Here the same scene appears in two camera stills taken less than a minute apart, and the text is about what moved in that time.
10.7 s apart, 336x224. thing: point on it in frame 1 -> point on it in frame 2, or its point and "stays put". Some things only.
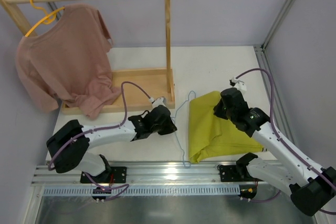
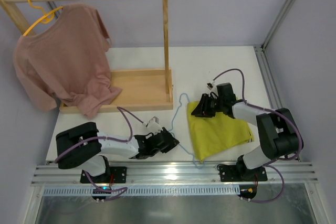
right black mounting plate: [236, 173] stays put
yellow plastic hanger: [48, 18] stays put
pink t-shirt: [66, 57] stays put
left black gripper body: [165, 121] -> [163, 140]
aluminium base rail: [144, 176] stays put
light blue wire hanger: [175, 126] -> [192, 156]
